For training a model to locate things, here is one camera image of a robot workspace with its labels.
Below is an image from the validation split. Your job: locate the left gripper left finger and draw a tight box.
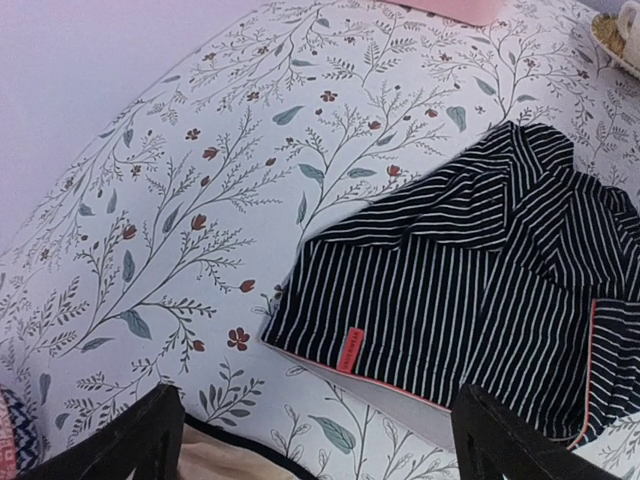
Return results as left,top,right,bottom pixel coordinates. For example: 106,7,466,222
19,384,185,479

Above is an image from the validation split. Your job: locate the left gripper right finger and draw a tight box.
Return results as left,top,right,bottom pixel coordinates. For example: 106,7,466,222
451,385,615,480

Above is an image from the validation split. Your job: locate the navy striped underwear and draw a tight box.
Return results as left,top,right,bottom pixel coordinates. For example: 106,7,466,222
262,122,639,447

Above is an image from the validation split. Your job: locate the beige underwear black trim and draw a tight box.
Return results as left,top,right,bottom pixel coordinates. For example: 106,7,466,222
177,415,317,480

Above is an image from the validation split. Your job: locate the red patterned rolled underwear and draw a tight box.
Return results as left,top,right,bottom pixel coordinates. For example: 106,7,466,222
1,385,45,479

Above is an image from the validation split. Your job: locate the floral table cloth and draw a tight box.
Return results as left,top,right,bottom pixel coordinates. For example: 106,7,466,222
1,1,639,479

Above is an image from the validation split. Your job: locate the pink divided organizer tray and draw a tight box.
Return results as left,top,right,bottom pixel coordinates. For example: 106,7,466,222
391,0,512,26

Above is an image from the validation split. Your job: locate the yellow woven mat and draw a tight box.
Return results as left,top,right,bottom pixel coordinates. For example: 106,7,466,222
591,13,639,79

